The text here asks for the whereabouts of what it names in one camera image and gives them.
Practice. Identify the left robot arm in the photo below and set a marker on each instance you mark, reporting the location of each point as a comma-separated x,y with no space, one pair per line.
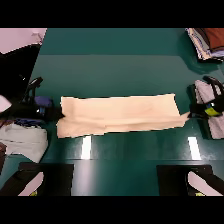
20,110

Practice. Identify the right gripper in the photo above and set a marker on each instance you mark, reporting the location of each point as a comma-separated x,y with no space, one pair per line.
203,110

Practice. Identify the cream garment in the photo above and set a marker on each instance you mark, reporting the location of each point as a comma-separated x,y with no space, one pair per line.
120,113

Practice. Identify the brown garment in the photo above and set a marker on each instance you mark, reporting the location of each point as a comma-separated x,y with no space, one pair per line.
215,36

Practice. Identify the purple garment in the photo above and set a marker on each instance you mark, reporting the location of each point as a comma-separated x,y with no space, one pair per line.
43,101

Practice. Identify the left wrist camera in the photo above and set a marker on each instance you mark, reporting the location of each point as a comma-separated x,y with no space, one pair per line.
31,88

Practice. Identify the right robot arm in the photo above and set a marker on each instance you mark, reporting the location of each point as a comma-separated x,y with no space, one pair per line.
203,181

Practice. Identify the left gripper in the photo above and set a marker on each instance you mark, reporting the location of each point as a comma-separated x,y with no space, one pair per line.
48,113

